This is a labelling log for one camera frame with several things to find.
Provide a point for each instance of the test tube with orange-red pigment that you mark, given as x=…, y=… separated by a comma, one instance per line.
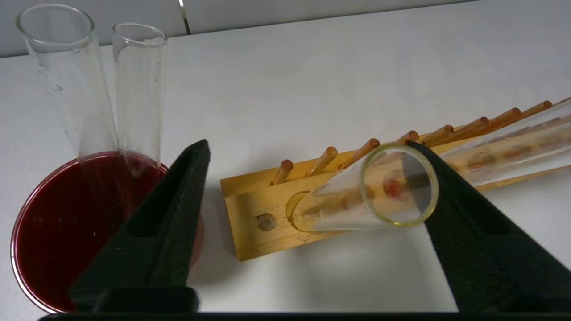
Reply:
x=513, y=151

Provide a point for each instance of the wooden test tube rack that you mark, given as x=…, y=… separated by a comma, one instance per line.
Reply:
x=250, y=214

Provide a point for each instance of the test tube with yellow pigment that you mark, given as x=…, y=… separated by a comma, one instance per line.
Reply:
x=339, y=200

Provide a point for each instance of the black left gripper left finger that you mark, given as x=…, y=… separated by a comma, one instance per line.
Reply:
x=147, y=249

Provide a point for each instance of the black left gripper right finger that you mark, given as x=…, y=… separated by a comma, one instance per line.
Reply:
x=490, y=249

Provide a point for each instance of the empty glass test tube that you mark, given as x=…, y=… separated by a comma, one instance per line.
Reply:
x=140, y=98
x=71, y=89

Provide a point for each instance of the dark red cup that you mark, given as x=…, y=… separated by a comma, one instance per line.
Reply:
x=58, y=232

